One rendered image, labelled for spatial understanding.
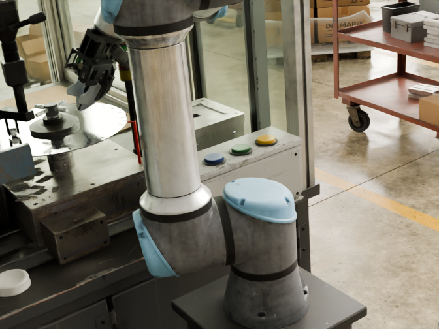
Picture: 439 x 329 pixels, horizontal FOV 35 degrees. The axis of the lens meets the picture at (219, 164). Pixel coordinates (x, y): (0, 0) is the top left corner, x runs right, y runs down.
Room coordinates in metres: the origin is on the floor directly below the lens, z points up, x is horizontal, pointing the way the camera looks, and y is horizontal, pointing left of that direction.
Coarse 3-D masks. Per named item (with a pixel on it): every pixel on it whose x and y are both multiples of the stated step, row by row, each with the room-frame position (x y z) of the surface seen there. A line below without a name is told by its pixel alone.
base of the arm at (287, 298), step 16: (240, 272) 0.99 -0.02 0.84; (288, 272) 0.99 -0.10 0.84; (240, 288) 0.99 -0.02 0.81; (256, 288) 0.97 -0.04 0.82; (272, 288) 0.97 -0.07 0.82; (288, 288) 0.98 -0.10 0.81; (304, 288) 1.03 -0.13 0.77; (224, 304) 1.02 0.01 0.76; (240, 304) 0.98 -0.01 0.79; (256, 304) 0.97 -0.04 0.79; (272, 304) 0.96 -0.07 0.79; (288, 304) 0.97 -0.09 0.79; (304, 304) 0.99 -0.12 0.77; (240, 320) 0.97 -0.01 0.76; (256, 320) 0.96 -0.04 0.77; (272, 320) 0.95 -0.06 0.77; (288, 320) 0.96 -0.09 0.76
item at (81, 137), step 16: (64, 112) 1.59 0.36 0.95; (80, 112) 1.58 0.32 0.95; (96, 112) 1.57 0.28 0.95; (112, 112) 1.56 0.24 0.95; (0, 128) 1.52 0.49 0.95; (80, 128) 1.47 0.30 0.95; (96, 128) 1.46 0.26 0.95; (112, 128) 1.45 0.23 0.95; (0, 144) 1.41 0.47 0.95; (16, 144) 1.40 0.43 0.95; (32, 144) 1.39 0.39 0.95; (48, 144) 1.39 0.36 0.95; (64, 144) 1.38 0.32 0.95; (80, 144) 1.37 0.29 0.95
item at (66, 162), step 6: (48, 156) 1.47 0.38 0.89; (54, 156) 1.46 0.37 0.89; (60, 156) 1.46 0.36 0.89; (66, 156) 1.47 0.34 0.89; (72, 156) 1.48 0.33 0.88; (48, 162) 1.48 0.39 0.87; (54, 162) 1.46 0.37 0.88; (60, 162) 1.46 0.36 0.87; (66, 162) 1.47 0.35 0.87; (72, 162) 1.48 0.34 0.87; (54, 168) 1.47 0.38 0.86; (60, 168) 1.46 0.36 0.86; (66, 168) 1.47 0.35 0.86; (72, 168) 1.48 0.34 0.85
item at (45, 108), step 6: (54, 102) 1.50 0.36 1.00; (60, 102) 1.51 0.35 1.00; (66, 102) 1.53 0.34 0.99; (42, 108) 1.50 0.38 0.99; (48, 108) 1.48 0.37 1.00; (54, 108) 1.48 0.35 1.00; (60, 108) 1.47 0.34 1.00; (66, 108) 1.47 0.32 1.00; (36, 114) 1.45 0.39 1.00; (42, 114) 1.46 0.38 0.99; (48, 114) 1.48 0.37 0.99; (54, 114) 1.48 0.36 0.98
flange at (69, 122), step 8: (40, 120) 1.52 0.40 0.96; (48, 120) 1.47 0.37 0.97; (56, 120) 1.47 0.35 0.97; (64, 120) 1.50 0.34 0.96; (72, 120) 1.50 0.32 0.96; (32, 128) 1.47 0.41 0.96; (40, 128) 1.46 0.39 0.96; (48, 128) 1.46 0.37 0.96; (56, 128) 1.45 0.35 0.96; (64, 128) 1.45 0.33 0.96; (72, 128) 1.46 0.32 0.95
